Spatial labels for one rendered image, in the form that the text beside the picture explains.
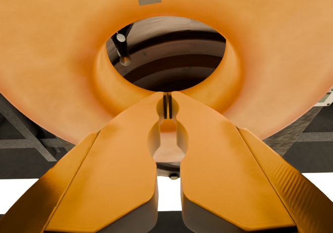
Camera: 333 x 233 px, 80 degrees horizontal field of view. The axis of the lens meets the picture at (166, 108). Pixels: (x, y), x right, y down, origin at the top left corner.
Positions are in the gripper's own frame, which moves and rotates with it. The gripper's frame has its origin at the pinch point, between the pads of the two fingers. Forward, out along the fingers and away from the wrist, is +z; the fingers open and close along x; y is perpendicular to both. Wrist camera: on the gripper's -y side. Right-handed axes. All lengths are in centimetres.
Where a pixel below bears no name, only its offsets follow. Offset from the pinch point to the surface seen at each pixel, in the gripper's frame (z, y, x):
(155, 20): 21.3, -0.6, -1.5
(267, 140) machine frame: 51, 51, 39
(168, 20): 21.3, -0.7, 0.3
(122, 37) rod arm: 12.2, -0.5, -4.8
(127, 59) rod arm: 12.5, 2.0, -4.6
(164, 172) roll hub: 21.4, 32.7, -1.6
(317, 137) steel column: 383, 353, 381
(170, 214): 334, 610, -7
